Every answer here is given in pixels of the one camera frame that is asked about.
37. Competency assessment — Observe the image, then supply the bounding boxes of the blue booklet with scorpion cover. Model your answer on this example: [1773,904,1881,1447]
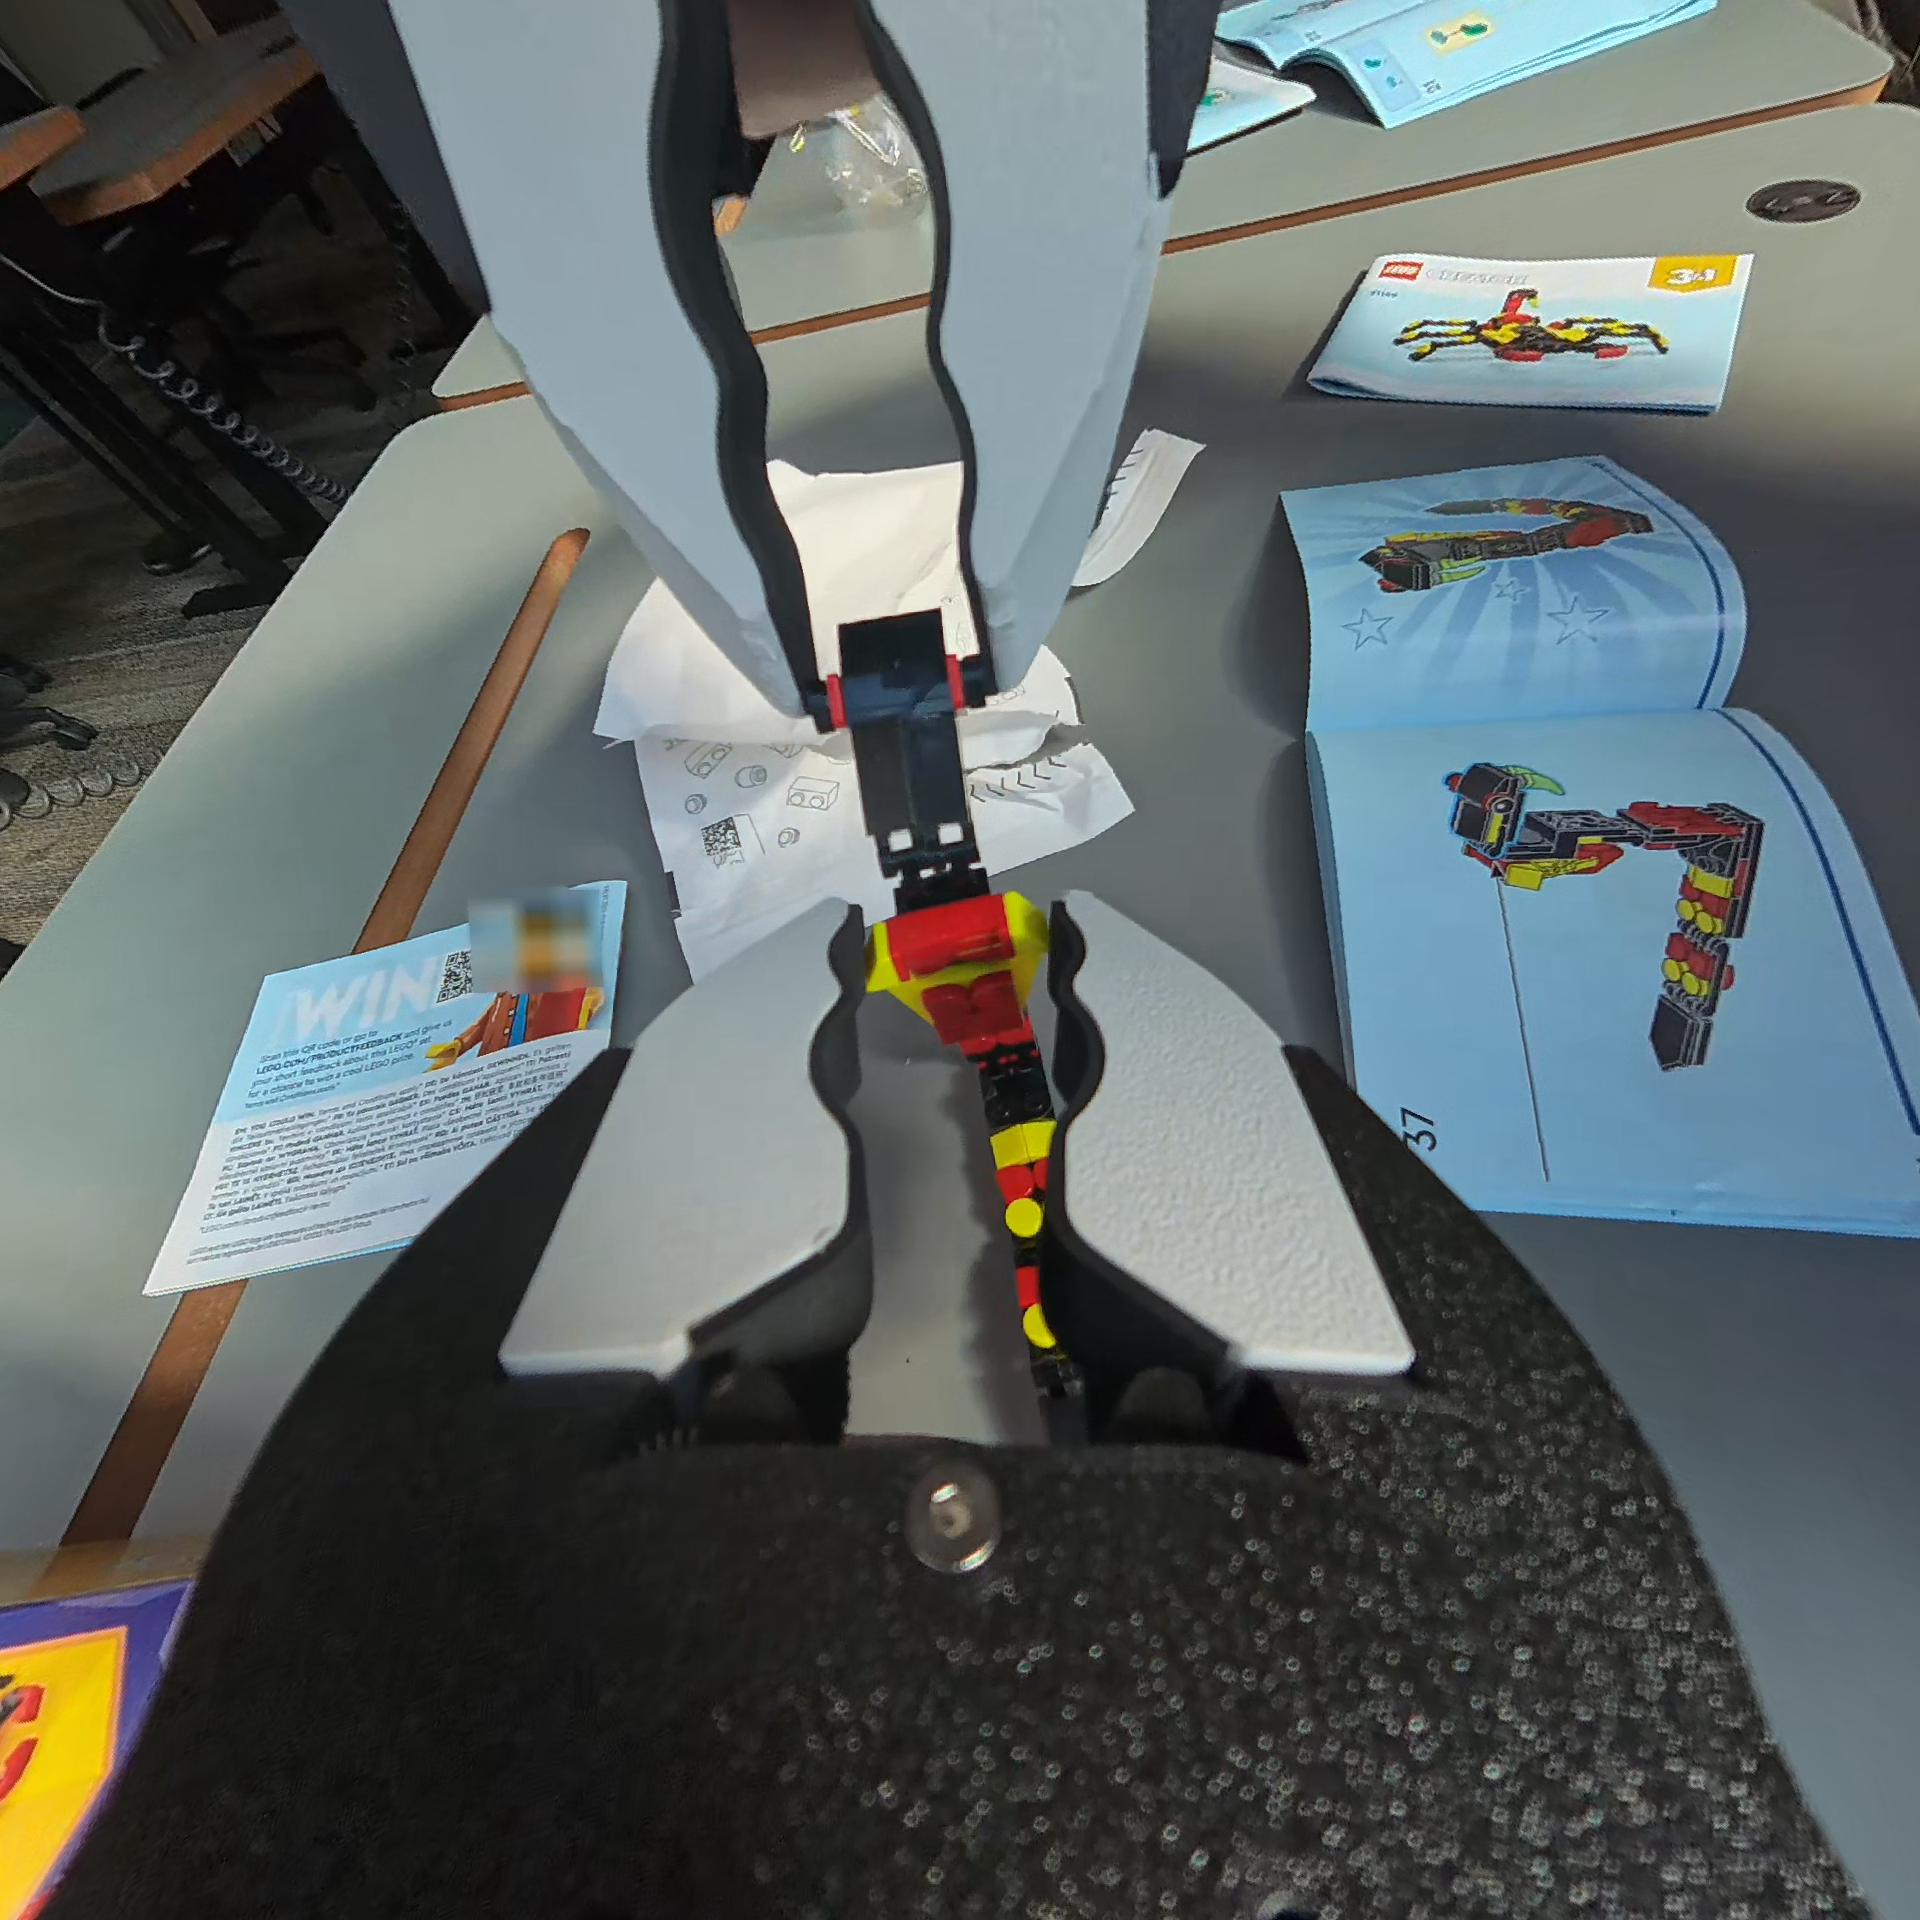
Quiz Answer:
[1304,251,1757,415]

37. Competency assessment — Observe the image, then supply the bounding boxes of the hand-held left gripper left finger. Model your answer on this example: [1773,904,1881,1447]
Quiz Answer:
[494,895,867,1384]

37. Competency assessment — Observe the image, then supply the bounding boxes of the red yellow toy snake body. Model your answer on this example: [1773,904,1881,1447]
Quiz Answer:
[862,883,1086,1393]

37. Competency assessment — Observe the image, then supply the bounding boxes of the black red toy snake head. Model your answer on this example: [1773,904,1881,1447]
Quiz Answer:
[802,605,1001,901]

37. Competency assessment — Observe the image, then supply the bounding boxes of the clear plastic bag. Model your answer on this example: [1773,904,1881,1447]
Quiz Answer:
[779,103,939,228]

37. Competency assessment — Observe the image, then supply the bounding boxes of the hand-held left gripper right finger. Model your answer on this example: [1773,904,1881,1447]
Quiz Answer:
[1044,891,1421,1382]

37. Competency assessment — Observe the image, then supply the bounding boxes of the torn white paper bag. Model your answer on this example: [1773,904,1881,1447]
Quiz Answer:
[595,426,1206,979]

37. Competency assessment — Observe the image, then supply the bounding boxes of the purple yellow toy brick box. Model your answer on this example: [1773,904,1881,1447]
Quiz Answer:
[0,1536,204,1920]

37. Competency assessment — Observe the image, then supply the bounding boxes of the blue printed flyer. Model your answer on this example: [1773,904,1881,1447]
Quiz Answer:
[142,881,629,1299]

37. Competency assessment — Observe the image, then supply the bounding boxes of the wooden edged office desk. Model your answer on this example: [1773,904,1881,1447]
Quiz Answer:
[0,41,324,229]

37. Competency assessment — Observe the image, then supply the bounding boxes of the blue instruction booklet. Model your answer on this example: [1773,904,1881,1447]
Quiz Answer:
[1183,0,1720,152]
[1282,456,1920,1242]

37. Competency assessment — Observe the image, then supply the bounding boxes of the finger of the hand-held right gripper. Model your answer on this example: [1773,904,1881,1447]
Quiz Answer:
[852,0,1177,701]
[384,0,838,721]

